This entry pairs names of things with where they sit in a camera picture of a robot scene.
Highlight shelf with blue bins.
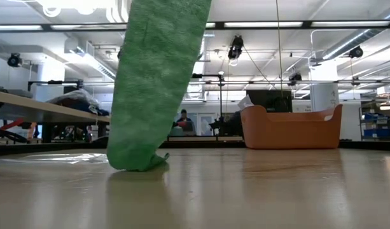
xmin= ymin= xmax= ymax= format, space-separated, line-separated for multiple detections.
xmin=359 ymin=106 xmax=390 ymax=141

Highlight black cable loop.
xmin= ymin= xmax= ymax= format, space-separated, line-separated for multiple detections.
xmin=0 ymin=123 xmax=29 ymax=144

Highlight black hanging ceiling reel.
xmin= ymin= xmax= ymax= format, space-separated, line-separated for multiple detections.
xmin=349 ymin=45 xmax=364 ymax=59
xmin=288 ymin=73 xmax=303 ymax=87
xmin=228 ymin=34 xmax=245 ymax=60
xmin=6 ymin=52 xmax=23 ymax=68

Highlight green knit bandage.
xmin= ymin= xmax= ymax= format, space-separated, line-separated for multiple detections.
xmin=106 ymin=0 xmax=212 ymax=172

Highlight black monitor screen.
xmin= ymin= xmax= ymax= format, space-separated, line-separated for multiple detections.
xmin=245 ymin=89 xmax=293 ymax=113

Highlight person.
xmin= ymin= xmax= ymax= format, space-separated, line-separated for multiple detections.
xmin=174 ymin=109 xmax=196 ymax=137
xmin=226 ymin=110 xmax=244 ymax=137

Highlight black overhead frame bar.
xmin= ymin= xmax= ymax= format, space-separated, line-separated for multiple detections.
xmin=0 ymin=19 xmax=390 ymax=31

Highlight white round column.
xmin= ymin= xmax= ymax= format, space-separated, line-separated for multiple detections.
xmin=310 ymin=60 xmax=340 ymax=112

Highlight wooden table on casters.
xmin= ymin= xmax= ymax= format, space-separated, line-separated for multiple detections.
xmin=0 ymin=88 xmax=111 ymax=143

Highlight black table edge rail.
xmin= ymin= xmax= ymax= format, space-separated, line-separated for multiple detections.
xmin=0 ymin=141 xmax=390 ymax=153

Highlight dark blue wrapped bundle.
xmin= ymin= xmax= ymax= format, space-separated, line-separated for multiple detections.
xmin=45 ymin=88 xmax=111 ymax=117

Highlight orange plastic tub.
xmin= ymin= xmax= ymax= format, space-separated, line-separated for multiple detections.
xmin=240 ymin=104 xmax=344 ymax=150

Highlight thin hanging cable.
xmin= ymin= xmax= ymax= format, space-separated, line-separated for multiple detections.
xmin=275 ymin=0 xmax=284 ymax=96

